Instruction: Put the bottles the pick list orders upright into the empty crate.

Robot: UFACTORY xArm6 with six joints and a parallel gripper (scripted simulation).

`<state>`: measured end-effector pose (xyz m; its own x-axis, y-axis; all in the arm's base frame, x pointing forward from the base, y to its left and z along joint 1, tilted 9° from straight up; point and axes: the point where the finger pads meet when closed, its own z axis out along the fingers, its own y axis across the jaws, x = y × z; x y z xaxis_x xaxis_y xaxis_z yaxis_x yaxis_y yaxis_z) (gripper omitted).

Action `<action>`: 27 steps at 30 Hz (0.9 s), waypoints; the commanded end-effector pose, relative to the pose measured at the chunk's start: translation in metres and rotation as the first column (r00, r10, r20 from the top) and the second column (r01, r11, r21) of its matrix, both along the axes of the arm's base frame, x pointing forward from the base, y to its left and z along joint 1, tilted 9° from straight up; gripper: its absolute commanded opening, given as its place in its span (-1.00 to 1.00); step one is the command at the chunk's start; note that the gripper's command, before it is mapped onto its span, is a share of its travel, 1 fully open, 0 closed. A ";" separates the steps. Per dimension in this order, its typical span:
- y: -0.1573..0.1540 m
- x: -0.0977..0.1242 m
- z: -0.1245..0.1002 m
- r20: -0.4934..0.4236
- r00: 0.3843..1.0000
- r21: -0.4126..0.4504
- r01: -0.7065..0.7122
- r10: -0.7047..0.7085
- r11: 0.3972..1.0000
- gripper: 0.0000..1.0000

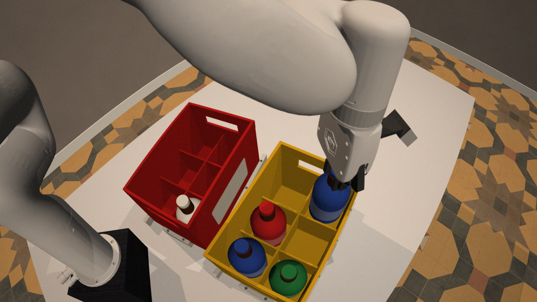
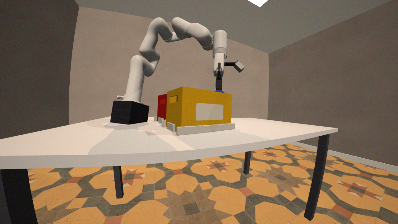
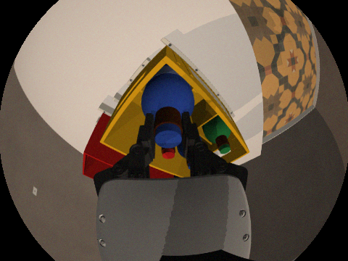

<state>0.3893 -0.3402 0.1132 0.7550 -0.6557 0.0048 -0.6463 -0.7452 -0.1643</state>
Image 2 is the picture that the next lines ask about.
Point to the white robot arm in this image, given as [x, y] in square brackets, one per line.
[139, 67]

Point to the red crate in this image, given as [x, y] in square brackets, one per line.
[162, 105]

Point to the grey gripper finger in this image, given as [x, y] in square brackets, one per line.
[218, 77]

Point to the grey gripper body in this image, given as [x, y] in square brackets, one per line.
[219, 58]

